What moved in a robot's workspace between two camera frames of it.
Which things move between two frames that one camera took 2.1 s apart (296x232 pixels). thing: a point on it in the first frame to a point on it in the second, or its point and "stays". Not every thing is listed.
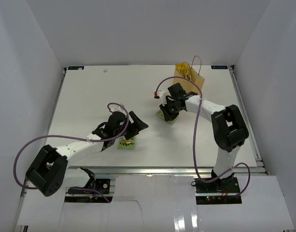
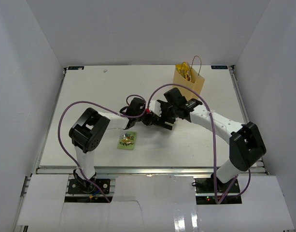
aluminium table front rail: (155, 171) stays
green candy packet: (124, 144) stays
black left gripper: (137, 124) to (150, 118)
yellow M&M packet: (185, 70) stays
